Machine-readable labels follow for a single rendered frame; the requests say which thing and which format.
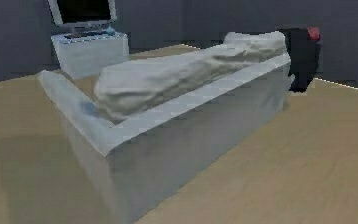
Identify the white television stand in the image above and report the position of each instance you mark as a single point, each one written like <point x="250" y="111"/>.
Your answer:
<point x="93" y="53"/>

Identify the pale blue small container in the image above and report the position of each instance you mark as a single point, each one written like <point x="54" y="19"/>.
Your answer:
<point x="110" y="30"/>

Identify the silver framed television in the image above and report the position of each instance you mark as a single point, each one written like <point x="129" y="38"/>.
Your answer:
<point x="85" y="11"/>

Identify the red container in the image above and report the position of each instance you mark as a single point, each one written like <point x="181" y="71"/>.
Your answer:
<point x="313" y="33"/>

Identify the pale grey sofa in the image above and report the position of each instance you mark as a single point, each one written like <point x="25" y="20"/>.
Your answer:
<point x="187" y="140"/>

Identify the white sofa cushion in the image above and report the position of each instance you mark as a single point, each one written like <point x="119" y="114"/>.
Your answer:
<point x="173" y="76"/>

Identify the black side table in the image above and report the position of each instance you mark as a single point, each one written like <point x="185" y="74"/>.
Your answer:
<point x="303" y="60"/>

